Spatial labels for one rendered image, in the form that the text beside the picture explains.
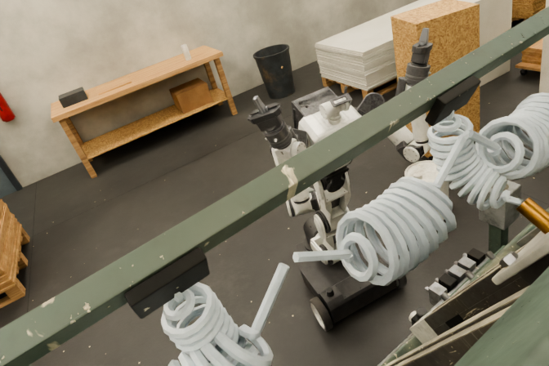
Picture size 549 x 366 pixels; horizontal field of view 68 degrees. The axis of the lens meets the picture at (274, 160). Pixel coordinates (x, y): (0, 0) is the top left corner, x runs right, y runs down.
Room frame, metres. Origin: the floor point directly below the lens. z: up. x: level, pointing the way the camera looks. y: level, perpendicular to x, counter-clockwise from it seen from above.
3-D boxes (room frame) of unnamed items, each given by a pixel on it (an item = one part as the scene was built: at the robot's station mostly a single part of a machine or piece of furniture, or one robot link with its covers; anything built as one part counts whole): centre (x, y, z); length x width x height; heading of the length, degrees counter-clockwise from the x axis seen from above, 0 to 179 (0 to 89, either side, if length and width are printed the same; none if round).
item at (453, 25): (3.11, -1.51, 0.63); 0.50 x 0.42 x 1.25; 94
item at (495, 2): (4.35, -2.35, 0.48); 1.00 x 0.64 x 0.95; 110
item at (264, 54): (5.66, -0.39, 0.33); 0.52 x 0.52 x 0.65
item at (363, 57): (5.39, -2.30, 0.31); 2.46 x 1.04 x 0.63; 110
